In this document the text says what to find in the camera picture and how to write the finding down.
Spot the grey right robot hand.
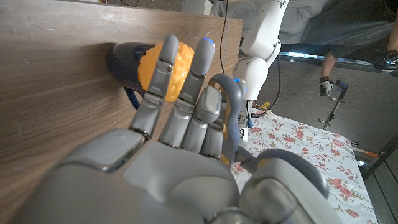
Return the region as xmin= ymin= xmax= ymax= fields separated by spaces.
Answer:
xmin=12 ymin=34 xmax=343 ymax=224

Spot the person's black gloved hand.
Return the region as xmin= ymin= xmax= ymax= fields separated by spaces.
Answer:
xmin=374 ymin=49 xmax=398 ymax=72
xmin=319 ymin=79 xmax=335 ymax=98

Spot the person's bare forearm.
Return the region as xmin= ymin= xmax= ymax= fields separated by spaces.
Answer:
xmin=385 ymin=26 xmax=398 ymax=54
xmin=321 ymin=51 xmax=339 ymax=82

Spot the grey metal stand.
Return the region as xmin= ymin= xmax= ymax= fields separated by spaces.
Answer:
xmin=318 ymin=79 xmax=349 ymax=131

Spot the floral rose curtain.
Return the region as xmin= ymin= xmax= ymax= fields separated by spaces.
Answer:
xmin=229 ymin=107 xmax=379 ymax=224

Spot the person in grey shirt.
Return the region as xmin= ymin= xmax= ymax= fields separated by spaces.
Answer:
xmin=211 ymin=0 xmax=398 ymax=63

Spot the bumpy orange ball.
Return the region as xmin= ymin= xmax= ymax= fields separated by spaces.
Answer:
xmin=137 ymin=42 xmax=195 ymax=103

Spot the dark cup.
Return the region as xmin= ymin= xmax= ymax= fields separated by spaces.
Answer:
xmin=105 ymin=42 xmax=156 ymax=111

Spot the dark horizontal rail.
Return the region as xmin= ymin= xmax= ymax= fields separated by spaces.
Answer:
xmin=279 ymin=50 xmax=386 ymax=68

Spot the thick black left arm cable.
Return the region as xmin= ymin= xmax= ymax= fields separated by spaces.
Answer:
xmin=251 ymin=54 xmax=282 ymax=119

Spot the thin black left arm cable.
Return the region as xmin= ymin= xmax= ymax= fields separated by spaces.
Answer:
xmin=220 ymin=0 xmax=229 ymax=75

